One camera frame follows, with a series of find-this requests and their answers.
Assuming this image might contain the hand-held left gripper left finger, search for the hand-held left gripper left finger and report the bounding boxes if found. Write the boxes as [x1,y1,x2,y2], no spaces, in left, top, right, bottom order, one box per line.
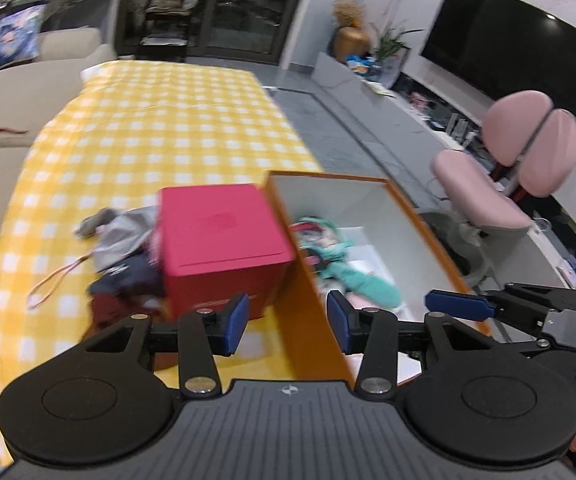
[80,293,251,402]

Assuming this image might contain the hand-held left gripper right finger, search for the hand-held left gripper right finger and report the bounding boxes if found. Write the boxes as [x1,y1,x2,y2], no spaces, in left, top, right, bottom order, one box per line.
[326,290,493,402]

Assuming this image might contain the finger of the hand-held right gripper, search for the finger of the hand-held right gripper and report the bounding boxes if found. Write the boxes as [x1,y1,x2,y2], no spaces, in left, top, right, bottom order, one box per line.
[504,283,576,313]
[424,289,550,332]

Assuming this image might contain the orange cardboard box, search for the orange cardboard box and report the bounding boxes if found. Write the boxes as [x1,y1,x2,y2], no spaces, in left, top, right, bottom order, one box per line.
[265,170,494,386]

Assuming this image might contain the teal plush doll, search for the teal plush doll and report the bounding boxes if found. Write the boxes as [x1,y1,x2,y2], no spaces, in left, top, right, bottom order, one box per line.
[290,216,401,306]

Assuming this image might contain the red square box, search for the red square box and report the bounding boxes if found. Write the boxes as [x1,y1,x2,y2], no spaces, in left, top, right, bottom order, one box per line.
[159,183,297,321]

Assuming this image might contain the pink chair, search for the pink chair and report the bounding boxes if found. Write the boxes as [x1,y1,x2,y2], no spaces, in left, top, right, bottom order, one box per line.
[430,91,576,261]

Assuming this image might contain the navy cloth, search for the navy cloth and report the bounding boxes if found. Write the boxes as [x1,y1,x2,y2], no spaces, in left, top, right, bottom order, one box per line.
[88,255,166,306]

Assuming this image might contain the grey fabric pouch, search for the grey fabric pouch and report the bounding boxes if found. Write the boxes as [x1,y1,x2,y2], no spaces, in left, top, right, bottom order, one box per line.
[75,207,161,278]

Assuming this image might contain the white router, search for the white router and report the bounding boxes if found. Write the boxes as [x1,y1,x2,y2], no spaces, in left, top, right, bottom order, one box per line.
[448,112,479,143]

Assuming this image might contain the white television cabinet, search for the white television cabinet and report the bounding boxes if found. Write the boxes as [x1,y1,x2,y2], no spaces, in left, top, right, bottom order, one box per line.
[313,52,576,301]

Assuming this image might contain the yellow checked tablecloth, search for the yellow checked tablecloth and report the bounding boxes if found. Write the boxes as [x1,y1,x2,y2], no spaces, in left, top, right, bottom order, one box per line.
[0,60,326,466]

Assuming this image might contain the yellow paper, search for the yellow paper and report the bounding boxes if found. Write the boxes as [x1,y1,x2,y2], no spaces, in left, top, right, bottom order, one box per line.
[365,80,396,98]

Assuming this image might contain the blue packet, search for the blue packet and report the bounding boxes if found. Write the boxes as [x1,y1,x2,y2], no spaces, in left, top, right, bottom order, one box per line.
[345,52,383,78]

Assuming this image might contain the black television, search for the black television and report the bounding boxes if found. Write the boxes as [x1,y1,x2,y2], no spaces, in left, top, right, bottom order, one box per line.
[419,0,576,123]

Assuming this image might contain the green potted plant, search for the green potted plant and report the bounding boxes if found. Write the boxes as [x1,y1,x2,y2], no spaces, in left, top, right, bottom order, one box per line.
[370,22,423,71]

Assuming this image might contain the gold vase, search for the gold vase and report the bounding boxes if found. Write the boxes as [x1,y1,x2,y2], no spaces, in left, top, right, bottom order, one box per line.
[335,25,371,61]

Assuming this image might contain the dried flower bunch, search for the dried flower bunch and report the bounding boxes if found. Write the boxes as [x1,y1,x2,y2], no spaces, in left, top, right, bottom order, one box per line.
[332,0,366,28]

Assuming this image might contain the glass sliding door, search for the glass sliding door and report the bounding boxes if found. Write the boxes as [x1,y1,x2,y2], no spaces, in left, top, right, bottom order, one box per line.
[115,0,313,66]

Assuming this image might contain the black shelf rack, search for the black shelf rack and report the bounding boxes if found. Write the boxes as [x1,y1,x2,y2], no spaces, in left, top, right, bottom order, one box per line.
[135,0,209,58]

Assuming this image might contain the floral printed cushion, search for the floral printed cushion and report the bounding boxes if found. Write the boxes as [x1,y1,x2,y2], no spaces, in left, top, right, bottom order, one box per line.
[0,5,48,66]

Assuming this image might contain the pink cord loop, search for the pink cord loop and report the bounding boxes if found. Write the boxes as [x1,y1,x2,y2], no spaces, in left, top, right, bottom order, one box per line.
[26,255,91,310]

